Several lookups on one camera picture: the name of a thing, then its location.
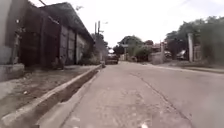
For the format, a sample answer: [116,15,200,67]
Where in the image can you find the vehicle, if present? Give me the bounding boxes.
[105,53,120,66]

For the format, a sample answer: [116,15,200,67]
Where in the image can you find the green trees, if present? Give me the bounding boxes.
[113,34,155,63]

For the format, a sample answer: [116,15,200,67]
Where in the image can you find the utility pole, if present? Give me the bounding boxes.
[94,20,101,38]

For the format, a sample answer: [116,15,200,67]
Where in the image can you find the grey concrete road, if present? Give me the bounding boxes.
[36,61,224,128]

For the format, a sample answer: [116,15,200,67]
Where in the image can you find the dark corrugated building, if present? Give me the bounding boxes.
[19,1,96,70]

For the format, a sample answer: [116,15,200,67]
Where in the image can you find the concrete kerb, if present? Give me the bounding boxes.
[0,63,103,128]

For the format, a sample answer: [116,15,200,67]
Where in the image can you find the bare dirt strip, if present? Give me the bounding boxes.
[0,64,98,118]

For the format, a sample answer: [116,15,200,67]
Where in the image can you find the row of trees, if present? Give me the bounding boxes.
[164,15,224,65]

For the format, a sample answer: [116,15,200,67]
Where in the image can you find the pale post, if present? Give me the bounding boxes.
[187,32,195,64]

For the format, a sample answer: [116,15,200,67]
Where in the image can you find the grey wall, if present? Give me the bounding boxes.
[0,0,28,83]

